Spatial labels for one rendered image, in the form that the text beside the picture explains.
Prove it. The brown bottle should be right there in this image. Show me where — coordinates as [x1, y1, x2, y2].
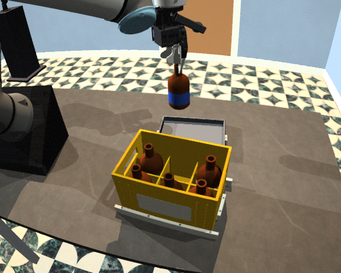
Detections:
[129, 164, 152, 183]
[159, 173, 183, 191]
[189, 179, 214, 198]
[139, 143, 164, 176]
[196, 155, 222, 190]
[167, 64, 190, 110]

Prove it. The yellow bottle crate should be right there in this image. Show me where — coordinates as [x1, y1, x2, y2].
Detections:
[119, 132, 231, 231]

